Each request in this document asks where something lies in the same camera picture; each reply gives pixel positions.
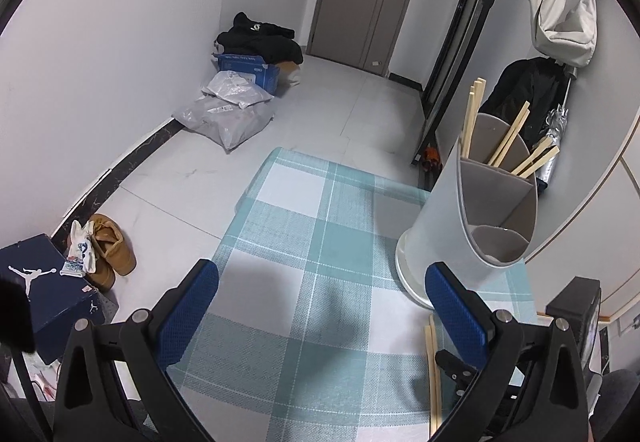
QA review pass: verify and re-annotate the brown cardboard box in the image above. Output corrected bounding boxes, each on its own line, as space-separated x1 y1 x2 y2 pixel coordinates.
275 61 303 87

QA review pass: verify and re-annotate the teal plaid tablecloth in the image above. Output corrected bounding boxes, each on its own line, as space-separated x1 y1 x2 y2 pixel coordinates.
165 147 546 442

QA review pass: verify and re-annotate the blue cardboard box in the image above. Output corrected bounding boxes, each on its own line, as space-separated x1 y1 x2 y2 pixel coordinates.
212 53 281 96

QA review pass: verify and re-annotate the black hanging jacket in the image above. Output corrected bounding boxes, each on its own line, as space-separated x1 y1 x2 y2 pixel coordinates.
477 56 571 133

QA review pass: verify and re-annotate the navy shoe box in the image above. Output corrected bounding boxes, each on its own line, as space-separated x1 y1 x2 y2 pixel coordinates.
0 233 118 365

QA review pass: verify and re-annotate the pale bamboo chopstick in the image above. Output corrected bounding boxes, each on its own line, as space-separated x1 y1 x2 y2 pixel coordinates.
424 325 440 438
428 315 445 433

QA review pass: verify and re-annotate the black framed door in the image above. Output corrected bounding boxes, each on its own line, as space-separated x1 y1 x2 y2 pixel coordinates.
411 0 506 168

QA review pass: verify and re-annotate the grey trouser leg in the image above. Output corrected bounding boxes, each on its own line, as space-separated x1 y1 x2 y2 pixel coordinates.
589 368 640 442

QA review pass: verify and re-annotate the white shoulder bag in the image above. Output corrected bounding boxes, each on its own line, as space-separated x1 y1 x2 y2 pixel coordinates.
527 0 598 68

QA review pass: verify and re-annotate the silver folded umbrella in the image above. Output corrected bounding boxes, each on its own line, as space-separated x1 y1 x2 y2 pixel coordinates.
530 65 578 188

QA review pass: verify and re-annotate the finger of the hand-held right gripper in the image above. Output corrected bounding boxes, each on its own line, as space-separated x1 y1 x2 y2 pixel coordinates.
434 348 483 388

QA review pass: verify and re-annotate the brown suede shoe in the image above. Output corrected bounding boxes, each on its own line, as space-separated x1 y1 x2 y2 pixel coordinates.
84 249 117 293
89 213 138 275

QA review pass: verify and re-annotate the bunch of wooden chopsticks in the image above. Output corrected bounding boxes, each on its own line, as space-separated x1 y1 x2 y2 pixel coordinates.
459 77 561 179

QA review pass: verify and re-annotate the small grey parcel bag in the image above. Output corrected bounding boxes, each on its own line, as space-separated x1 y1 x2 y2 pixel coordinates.
200 71 275 109

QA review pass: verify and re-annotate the large grey parcel bag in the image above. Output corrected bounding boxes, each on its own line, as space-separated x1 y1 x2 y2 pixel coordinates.
171 95 276 153

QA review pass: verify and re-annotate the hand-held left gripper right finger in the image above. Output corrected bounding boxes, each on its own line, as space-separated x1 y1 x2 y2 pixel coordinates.
425 262 590 442

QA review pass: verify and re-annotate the white patterned sock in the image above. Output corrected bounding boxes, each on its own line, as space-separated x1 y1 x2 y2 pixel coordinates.
62 221 98 279

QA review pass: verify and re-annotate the white utensil holder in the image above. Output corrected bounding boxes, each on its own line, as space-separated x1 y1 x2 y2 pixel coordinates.
395 112 540 309

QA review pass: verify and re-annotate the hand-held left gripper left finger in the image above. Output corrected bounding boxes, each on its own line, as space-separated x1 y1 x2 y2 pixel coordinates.
52 259 221 442

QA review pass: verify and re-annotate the black clothes pile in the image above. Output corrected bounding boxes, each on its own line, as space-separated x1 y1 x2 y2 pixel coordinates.
215 12 304 66

